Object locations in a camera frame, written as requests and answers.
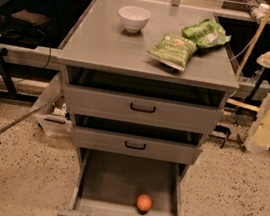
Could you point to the orange fruit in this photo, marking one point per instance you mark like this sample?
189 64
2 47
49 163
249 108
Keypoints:
144 203

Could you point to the grey drawer cabinet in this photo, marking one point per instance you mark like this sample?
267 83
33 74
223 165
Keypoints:
101 54

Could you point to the grey middle drawer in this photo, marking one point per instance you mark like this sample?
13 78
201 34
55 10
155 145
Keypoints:
135 146

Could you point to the grey drawer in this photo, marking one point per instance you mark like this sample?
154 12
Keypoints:
109 185
135 146
141 110

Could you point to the grey bottom drawer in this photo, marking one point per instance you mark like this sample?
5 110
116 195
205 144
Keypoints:
109 185

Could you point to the grey top drawer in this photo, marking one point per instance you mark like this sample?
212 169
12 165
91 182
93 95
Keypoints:
141 110

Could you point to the green chip bag rear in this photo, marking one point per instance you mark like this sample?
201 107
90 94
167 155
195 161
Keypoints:
206 34

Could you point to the green chip bag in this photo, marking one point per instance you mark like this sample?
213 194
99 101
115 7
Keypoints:
206 34
173 50

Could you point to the green chip bag front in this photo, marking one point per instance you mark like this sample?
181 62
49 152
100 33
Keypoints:
173 50

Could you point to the white ceramic bowl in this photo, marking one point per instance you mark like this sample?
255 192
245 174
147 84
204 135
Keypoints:
133 19

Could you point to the dark box on shelf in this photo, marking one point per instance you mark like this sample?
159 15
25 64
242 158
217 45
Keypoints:
33 19

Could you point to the metal rod with black foot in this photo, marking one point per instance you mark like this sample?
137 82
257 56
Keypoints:
24 117

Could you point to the wooden easel frame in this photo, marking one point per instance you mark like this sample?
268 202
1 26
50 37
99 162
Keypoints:
246 57

